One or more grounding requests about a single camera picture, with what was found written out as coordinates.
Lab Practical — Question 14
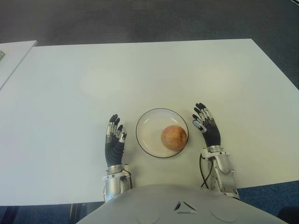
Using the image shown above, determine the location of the red yellow apple with sticker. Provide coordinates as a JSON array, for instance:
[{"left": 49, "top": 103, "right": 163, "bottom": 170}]
[{"left": 160, "top": 125, "right": 188, "bottom": 151}]

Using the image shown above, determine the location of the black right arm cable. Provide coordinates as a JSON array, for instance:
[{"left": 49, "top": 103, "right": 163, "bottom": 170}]
[{"left": 199, "top": 153, "right": 214, "bottom": 189}]

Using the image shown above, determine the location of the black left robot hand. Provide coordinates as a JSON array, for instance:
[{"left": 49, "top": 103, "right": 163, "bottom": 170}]
[{"left": 104, "top": 113, "right": 128, "bottom": 168}]

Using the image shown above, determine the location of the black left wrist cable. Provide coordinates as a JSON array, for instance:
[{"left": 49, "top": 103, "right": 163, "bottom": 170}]
[{"left": 123, "top": 164, "right": 135, "bottom": 189}]

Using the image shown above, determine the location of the white neighbouring table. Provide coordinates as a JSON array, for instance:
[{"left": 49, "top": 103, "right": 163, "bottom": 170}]
[{"left": 0, "top": 40, "right": 38, "bottom": 91}]

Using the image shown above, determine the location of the grey robot torso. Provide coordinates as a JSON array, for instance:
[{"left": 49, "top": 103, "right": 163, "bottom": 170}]
[{"left": 76, "top": 183, "right": 283, "bottom": 224}]

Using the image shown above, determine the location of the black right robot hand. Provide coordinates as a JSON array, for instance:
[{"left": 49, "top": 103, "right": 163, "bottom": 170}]
[{"left": 192, "top": 102, "right": 222, "bottom": 148}]

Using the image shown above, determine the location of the white plate with black rim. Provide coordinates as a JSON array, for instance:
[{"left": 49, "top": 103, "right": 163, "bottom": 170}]
[{"left": 135, "top": 108, "right": 190, "bottom": 159}]

